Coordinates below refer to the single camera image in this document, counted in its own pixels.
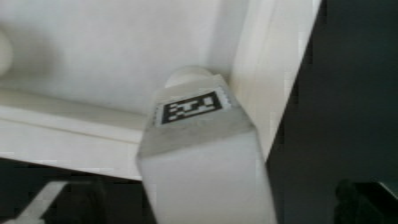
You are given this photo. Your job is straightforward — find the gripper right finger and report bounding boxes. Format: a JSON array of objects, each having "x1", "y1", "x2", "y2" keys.
[{"x1": 334, "y1": 180, "x2": 398, "y2": 224}]

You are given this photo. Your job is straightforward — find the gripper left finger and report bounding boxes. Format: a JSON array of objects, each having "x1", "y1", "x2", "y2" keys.
[{"x1": 11, "y1": 181, "x2": 107, "y2": 224}]

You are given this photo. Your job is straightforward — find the white square table top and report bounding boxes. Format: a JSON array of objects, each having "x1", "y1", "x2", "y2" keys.
[{"x1": 0, "y1": 0, "x2": 322, "y2": 180}]

